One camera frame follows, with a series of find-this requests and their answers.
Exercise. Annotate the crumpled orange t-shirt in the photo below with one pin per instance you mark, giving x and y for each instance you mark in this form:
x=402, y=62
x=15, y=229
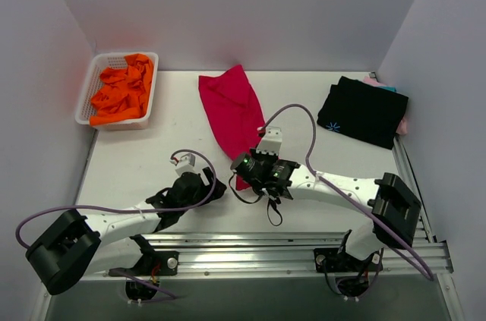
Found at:
x=125, y=92

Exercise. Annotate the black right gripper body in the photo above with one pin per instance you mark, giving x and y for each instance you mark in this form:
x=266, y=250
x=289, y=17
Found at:
x=262, y=183

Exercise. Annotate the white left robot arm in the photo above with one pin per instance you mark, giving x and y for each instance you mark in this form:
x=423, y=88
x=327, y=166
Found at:
x=75, y=244

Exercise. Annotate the folded teal t-shirt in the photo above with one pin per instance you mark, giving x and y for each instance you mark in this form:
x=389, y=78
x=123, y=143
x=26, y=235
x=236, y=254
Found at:
x=391, y=89

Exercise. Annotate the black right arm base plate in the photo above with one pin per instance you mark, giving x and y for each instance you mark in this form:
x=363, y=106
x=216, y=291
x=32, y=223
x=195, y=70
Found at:
x=332, y=260

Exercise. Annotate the aluminium rail frame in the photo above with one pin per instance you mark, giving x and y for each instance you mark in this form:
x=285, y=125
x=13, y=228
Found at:
x=234, y=265

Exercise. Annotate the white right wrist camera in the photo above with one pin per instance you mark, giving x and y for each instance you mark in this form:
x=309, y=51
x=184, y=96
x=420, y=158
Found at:
x=270, y=140

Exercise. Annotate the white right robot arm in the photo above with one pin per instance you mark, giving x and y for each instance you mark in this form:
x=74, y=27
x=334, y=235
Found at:
x=390, y=206

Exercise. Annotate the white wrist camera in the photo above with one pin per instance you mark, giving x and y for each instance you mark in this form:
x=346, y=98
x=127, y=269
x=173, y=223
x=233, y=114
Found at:
x=270, y=140
x=185, y=164

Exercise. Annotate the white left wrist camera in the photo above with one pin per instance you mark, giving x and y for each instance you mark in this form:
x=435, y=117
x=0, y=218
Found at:
x=185, y=164

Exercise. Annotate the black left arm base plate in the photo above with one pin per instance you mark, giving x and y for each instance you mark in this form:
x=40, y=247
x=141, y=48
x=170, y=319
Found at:
x=156, y=263

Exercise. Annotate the white plastic basket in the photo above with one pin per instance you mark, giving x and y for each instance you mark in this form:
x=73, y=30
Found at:
x=93, y=83

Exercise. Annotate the folded black t-shirt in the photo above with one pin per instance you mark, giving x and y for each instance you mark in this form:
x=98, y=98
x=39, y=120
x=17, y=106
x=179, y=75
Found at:
x=363, y=112

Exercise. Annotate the folded pink t-shirt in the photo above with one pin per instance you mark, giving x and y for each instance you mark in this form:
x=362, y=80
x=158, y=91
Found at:
x=402, y=127

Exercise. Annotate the crimson red t-shirt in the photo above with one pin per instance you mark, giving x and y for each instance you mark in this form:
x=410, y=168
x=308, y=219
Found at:
x=232, y=109

